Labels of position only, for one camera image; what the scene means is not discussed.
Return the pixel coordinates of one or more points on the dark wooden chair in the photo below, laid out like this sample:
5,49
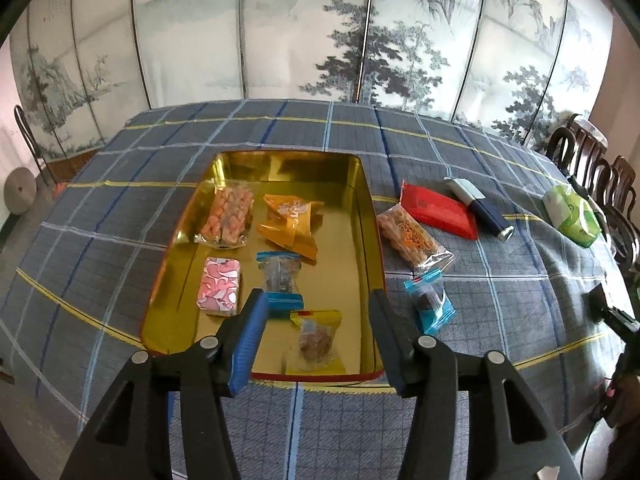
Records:
620,190
575,145

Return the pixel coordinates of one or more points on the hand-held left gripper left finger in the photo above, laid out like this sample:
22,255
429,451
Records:
247,335

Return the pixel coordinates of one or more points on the green tissue pack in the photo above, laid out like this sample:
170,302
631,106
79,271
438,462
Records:
572,215

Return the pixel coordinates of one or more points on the orange snack packet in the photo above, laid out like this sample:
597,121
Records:
292,230

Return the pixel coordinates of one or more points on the pink patterned snack packet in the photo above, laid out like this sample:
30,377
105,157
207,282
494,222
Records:
220,286

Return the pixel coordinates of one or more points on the landscape painted folding screen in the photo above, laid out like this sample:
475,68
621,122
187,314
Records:
250,35

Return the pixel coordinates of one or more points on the clear packet of pink crackers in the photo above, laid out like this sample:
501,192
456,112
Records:
225,215

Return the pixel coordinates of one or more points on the yellow-edged clear snack packet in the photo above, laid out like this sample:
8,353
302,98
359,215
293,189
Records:
315,340

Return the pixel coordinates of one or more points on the red snack packet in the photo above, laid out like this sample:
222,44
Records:
440,210

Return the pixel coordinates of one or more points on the red and gold tin box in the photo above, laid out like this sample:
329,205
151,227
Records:
340,240

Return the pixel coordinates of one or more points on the plaid tablecloth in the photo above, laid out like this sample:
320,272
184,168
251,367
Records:
100,260

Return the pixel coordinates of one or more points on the clear packet of orange crackers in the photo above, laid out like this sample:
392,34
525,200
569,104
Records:
410,237

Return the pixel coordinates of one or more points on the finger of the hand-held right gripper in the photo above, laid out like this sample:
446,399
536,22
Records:
612,320

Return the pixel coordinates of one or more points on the blue and white snack packet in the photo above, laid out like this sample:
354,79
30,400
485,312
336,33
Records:
485,212

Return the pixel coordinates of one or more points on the grey round disc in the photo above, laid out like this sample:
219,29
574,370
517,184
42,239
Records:
20,190

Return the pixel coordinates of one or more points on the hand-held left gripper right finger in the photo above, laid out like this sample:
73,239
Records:
392,340

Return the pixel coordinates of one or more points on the blue-edged clear snack packet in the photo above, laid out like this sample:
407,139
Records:
430,302
280,277

